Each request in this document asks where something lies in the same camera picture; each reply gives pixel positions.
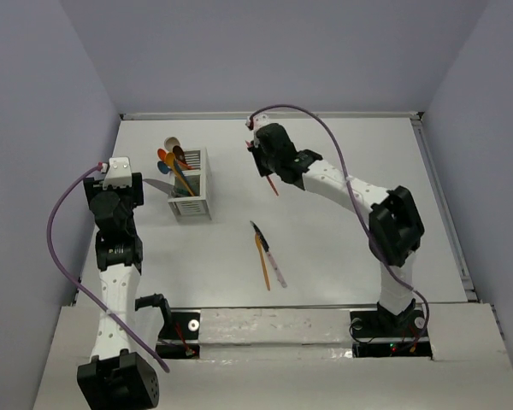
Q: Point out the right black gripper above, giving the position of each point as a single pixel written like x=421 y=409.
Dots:
x=256 y=150

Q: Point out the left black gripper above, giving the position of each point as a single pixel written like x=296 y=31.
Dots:
x=133 y=193

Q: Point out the red-orange plastic knife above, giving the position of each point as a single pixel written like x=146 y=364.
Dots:
x=272 y=185

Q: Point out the blue plastic spoon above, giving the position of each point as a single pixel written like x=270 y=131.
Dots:
x=163 y=168

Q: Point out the steel knife green handle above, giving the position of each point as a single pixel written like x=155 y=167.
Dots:
x=162 y=186

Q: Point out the red-orange plastic spoon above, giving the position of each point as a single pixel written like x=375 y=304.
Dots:
x=162 y=153

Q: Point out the orange plastic knife long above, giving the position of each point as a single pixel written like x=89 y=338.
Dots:
x=182 y=178

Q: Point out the dark brown wooden spoon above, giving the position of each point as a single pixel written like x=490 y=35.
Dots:
x=180 y=157

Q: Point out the beige wooden spoon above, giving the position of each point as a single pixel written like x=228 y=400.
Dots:
x=170 y=143

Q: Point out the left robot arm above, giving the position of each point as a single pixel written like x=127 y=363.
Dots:
x=118 y=376

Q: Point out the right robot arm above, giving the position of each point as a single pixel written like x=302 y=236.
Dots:
x=390 y=216

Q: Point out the white two-compartment utensil caddy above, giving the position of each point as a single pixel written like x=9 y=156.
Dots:
x=200 y=177

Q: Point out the orange plastic knife front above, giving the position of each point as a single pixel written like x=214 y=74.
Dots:
x=263 y=263

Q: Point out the white foam front board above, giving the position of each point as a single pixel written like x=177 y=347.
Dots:
x=302 y=359

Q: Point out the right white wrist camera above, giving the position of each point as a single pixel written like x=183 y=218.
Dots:
x=257 y=121

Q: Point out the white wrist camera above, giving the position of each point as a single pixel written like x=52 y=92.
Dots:
x=117 y=173
x=257 y=121

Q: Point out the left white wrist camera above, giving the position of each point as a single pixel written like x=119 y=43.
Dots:
x=117 y=173

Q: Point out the aluminium rail back edge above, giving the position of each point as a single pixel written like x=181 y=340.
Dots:
x=281 y=113

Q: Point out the aluminium rail edge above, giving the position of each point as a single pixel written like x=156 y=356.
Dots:
x=447 y=220
x=281 y=113

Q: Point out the steel knife pink handle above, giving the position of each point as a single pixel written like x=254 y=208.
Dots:
x=268 y=256

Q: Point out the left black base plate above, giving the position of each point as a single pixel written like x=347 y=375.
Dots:
x=180 y=339

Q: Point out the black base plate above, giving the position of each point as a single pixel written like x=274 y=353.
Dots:
x=370 y=339
x=180 y=339

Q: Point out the aluminium rail right edge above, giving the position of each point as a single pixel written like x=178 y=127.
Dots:
x=447 y=220

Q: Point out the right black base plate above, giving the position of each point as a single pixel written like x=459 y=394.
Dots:
x=370 y=339

